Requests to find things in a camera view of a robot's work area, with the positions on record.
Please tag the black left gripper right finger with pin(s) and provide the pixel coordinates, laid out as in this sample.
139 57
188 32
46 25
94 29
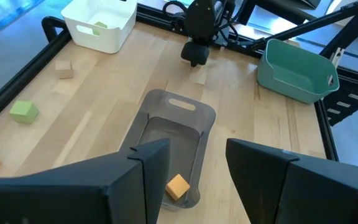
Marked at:
306 193

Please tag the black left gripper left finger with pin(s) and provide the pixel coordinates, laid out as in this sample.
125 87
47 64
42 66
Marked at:
73 193

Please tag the natural wooden block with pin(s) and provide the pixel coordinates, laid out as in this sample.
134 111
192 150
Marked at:
198 76
64 69

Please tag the grey translucent plastic bin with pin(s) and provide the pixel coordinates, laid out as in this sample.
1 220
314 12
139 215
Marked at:
172 140

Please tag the green wooden block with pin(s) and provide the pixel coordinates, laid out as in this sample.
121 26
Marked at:
100 25
23 112

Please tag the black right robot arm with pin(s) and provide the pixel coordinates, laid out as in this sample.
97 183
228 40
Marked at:
200 18

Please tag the white plastic bin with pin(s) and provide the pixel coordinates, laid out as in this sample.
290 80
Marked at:
117 37

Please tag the teal plastic bin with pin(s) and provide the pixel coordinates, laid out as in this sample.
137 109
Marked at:
294 74

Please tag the black diagonal frame strut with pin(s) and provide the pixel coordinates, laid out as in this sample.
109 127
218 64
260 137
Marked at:
306 25
350 31

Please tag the black aluminium table frame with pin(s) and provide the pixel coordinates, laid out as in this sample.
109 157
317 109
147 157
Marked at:
26 71

